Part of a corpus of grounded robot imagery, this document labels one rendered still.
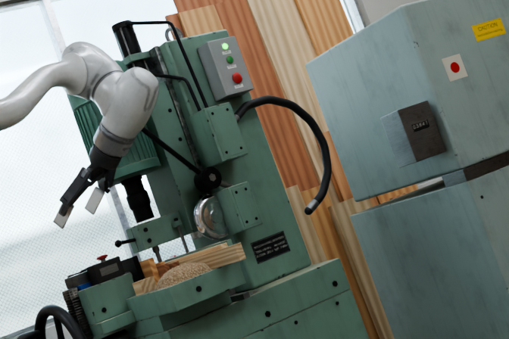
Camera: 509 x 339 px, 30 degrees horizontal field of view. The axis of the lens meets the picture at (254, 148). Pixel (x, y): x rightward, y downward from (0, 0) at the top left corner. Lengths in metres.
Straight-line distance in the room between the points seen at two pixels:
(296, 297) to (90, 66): 0.81
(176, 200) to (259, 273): 0.30
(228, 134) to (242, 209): 0.21
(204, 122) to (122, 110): 0.39
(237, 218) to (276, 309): 0.26
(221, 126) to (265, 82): 1.68
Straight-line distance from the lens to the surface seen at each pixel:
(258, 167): 2.67
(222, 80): 2.61
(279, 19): 4.36
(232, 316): 2.41
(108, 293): 2.43
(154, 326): 2.36
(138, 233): 2.52
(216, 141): 2.51
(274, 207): 2.67
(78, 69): 2.26
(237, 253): 2.25
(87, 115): 2.54
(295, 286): 2.53
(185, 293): 2.26
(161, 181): 2.62
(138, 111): 2.20
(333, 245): 4.00
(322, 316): 2.57
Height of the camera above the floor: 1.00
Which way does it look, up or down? 4 degrees up
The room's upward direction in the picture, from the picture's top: 20 degrees counter-clockwise
